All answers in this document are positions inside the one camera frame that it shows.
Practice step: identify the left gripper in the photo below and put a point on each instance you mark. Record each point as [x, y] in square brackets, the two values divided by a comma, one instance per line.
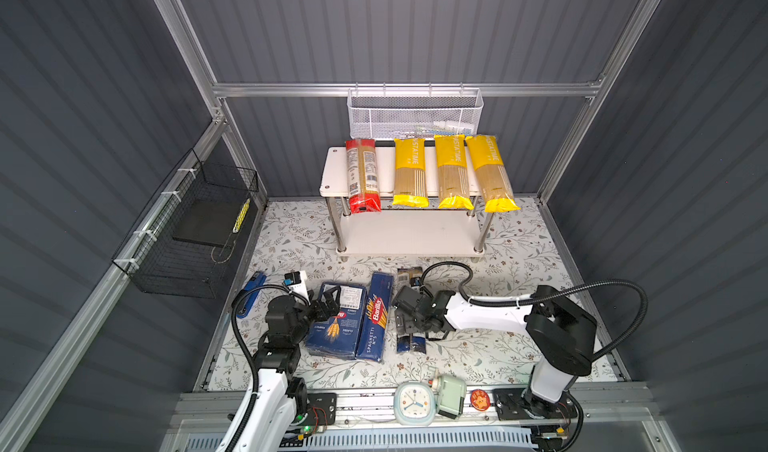
[330, 307]

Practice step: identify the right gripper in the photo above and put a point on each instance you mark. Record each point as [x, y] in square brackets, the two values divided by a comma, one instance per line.
[406, 325]

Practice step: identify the blue-ended clear spaghetti bag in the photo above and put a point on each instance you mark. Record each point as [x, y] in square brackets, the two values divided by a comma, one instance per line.
[416, 342]

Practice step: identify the red-ended spaghetti bag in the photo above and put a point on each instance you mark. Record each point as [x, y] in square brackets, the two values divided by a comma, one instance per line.
[362, 176]

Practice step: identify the yellow Pastatime spaghetti bag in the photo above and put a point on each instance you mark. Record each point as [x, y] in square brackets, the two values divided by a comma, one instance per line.
[410, 173]

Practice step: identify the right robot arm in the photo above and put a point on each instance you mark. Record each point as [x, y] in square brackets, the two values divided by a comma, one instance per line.
[563, 332]

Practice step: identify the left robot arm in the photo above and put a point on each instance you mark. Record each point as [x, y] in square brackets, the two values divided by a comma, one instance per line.
[276, 396]

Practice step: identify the wide blue Barilla pasta box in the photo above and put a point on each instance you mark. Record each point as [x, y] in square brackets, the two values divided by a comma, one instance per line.
[338, 336]

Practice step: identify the white two-tier shelf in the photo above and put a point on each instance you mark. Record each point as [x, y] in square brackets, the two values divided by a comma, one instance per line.
[420, 232]

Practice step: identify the narrow blue Barilla spaghetti box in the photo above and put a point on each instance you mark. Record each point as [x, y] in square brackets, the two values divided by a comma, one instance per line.
[373, 329]

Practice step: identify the mint alarm clock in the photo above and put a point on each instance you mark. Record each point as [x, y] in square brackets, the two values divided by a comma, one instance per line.
[414, 404]

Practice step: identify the mint green timer device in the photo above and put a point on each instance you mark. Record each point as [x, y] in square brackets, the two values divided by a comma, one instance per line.
[450, 393]

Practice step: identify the red round badge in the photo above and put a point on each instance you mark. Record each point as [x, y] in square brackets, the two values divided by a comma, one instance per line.
[480, 400]

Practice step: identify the yellow green marker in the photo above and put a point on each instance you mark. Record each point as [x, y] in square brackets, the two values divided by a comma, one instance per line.
[241, 216]

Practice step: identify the white tube in basket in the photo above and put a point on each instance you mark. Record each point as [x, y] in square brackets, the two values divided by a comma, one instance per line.
[454, 127]

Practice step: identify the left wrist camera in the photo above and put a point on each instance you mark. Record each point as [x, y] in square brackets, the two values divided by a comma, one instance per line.
[296, 281]

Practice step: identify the blue handled tool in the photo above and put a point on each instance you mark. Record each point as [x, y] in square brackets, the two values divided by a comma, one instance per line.
[256, 280]

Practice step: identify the black wire basket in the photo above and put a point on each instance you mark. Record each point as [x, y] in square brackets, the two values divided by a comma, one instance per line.
[187, 247]

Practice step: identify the white wire mesh basket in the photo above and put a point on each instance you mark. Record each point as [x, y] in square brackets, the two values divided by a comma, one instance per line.
[400, 114]

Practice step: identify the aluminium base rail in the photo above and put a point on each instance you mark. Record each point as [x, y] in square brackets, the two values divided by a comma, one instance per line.
[360, 408]

